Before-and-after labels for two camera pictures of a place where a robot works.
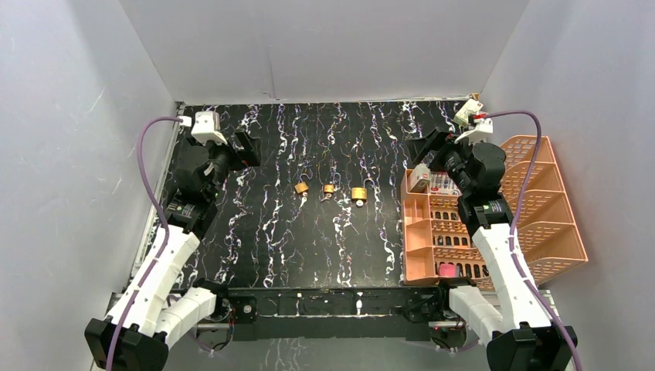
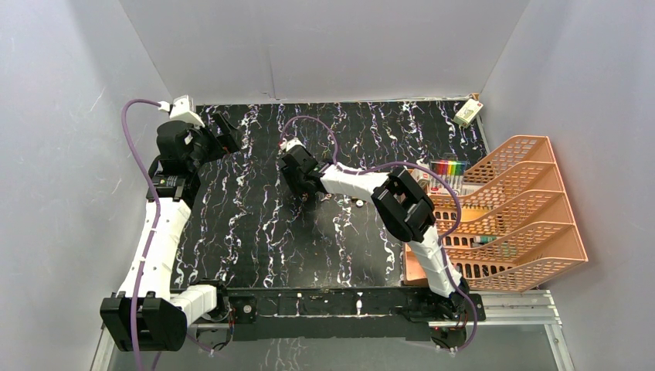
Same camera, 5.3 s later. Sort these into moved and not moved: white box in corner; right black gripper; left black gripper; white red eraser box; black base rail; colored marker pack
Moved: left black gripper; right black gripper
Not moved: white red eraser box; black base rail; colored marker pack; white box in corner
